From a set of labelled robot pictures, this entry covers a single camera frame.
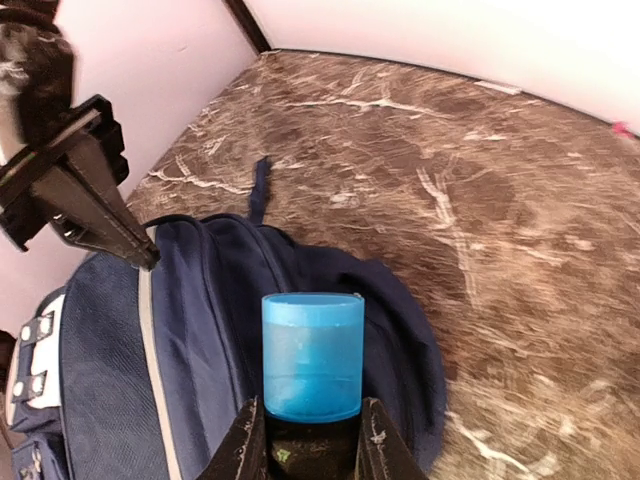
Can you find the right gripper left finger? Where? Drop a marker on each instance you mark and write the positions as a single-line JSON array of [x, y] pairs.
[[242, 453]]

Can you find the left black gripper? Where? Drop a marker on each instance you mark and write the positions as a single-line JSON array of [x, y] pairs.
[[71, 184]]

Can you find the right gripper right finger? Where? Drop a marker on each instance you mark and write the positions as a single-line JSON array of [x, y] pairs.
[[381, 453]]

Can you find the black marker blue cap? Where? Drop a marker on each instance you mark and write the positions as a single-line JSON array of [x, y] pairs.
[[313, 353]]

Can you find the navy blue student backpack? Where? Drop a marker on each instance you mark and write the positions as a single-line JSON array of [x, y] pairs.
[[126, 373]]

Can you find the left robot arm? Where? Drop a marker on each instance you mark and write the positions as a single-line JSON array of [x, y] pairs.
[[37, 75]]

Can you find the left black frame post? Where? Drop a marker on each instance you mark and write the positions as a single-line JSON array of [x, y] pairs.
[[248, 25]]

